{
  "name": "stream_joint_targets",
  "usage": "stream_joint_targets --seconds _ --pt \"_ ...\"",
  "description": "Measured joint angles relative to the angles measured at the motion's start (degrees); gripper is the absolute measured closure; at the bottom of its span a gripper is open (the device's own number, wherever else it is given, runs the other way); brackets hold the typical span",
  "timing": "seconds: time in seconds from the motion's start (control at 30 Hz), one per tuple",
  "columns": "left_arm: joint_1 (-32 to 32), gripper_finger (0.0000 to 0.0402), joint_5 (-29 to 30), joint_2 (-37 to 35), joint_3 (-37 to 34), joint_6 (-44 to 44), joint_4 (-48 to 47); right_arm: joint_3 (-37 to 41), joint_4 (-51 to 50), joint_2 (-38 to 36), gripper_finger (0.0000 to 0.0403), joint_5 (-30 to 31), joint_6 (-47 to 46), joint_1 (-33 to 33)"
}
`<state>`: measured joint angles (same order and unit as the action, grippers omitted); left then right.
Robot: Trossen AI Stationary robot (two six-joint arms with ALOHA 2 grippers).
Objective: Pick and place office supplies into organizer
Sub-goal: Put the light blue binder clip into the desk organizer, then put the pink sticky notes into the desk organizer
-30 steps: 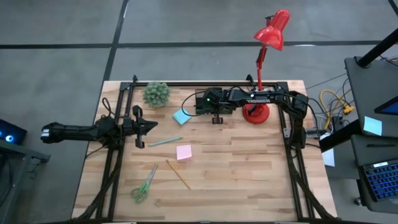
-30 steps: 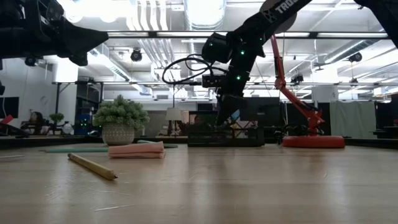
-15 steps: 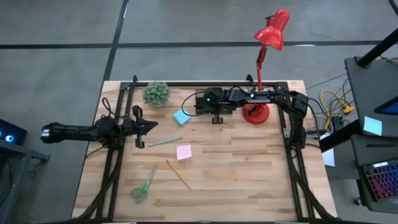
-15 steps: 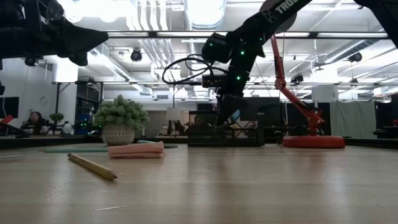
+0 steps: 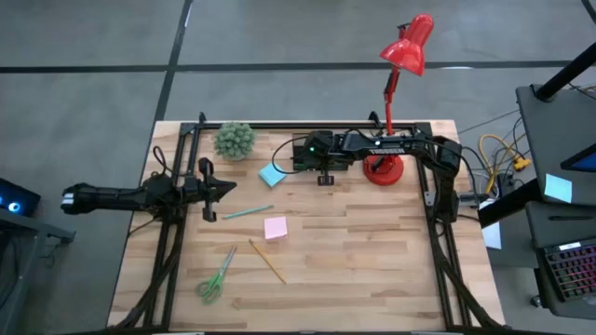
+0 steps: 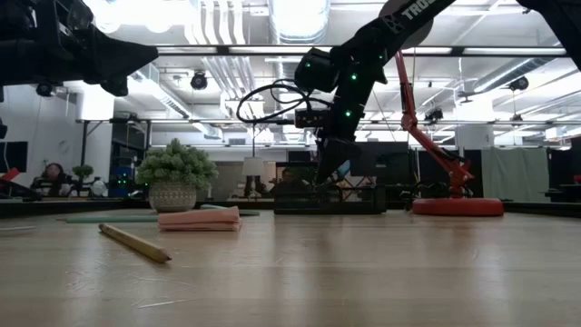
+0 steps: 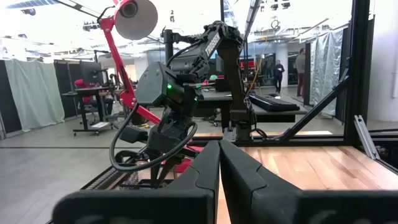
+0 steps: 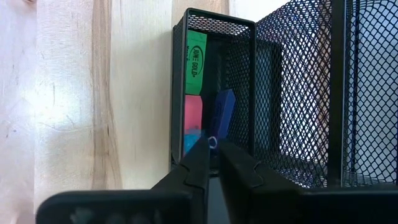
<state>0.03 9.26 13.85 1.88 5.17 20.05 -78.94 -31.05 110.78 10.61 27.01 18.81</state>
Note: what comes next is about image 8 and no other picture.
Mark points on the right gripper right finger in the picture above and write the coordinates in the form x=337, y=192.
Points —
x=245, y=186

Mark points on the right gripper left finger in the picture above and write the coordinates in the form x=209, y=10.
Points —
x=186, y=193

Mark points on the blue binder clip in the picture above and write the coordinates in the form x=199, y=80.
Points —
x=190, y=143

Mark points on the dark blue eraser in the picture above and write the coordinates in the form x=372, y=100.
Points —
x=224, y=112

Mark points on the pink eraser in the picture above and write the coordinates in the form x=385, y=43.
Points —
x=192, y=113

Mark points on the green eraser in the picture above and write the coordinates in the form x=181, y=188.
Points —
x=196, y=62

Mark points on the black mesh desk organizer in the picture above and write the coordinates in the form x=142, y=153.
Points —
x=280, y=93

